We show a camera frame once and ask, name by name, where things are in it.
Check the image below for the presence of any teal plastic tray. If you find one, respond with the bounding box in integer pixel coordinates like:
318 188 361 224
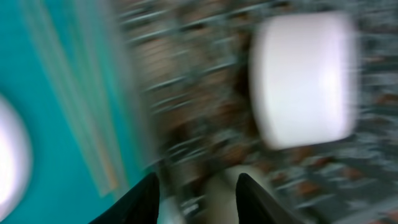
1 0 144 223

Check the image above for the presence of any white ceramic cup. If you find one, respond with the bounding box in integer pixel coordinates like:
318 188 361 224
205 165 272 224

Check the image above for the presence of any wooden chopstick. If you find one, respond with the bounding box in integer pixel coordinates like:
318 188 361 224
72 0 140 200
21 1 118 197

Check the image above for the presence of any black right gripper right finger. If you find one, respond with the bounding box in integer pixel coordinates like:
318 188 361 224
235 173 303 224

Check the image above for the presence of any pink round plate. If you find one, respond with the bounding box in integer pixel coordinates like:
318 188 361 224
1 96 33 221

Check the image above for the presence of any grey plastic dishwasher rack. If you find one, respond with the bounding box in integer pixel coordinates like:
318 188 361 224
113 0 397 223

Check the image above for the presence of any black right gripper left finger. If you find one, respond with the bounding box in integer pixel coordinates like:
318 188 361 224
90 172 160 224

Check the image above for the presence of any pink shallow bowl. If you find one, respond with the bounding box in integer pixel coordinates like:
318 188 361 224
249 11 359 150

